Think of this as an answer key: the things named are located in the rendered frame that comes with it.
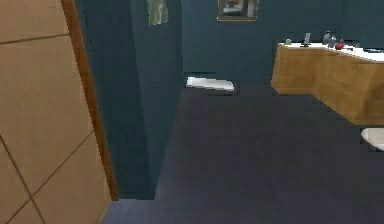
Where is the white flat floor object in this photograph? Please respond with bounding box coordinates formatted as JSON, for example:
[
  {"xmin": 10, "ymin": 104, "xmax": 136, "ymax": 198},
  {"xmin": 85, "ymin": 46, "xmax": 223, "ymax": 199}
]
[{"xmin": 185, "ymin": 76, "xmax": 235, "ymax": 92}]

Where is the wooden cabinet with white top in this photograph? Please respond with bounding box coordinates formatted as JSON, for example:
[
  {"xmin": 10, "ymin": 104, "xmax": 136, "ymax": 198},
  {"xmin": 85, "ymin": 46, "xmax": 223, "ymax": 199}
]
[{"xmin": 270, "ymin": 41, "xmax": 384, "ymax": 127}]

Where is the tan wooden room door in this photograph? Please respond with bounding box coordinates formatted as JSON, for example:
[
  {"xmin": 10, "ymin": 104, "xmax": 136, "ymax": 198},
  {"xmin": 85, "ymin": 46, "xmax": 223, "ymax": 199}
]
[{"xmin": 0, "ymin": 0, "xmax": 120, "ymax": 224}]

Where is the blue grey bottle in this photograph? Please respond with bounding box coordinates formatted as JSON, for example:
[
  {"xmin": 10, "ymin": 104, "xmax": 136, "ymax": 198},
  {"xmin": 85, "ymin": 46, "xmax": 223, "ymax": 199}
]
[{"xmin": 322, "ymin": 31, "xmax": 338, "ymax": 49}]

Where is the green framed wall picture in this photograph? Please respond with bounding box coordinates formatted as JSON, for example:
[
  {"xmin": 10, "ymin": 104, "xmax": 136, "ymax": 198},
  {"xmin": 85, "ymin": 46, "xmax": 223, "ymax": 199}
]
[{"xmin": 146, "ymin": 0, "xmax": 169, "ymax": 27}]

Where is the gold framed wall picture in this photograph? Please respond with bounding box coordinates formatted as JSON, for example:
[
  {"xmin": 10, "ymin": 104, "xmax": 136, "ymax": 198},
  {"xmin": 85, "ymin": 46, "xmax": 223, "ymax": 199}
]
[{"xmin": 216, "ymin": 0, "xmax": 260, "ymax": 23}]

